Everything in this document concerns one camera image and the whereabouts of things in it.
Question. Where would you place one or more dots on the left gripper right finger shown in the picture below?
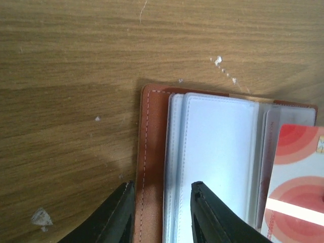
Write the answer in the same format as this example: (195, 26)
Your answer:
(214, 221)

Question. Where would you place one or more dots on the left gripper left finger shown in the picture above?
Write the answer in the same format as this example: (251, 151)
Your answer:
(112, 221)

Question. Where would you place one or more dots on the red circles card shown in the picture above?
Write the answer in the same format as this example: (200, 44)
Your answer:
(294, 205)

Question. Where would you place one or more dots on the white VIP card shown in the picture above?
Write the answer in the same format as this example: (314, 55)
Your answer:
(269, 144)

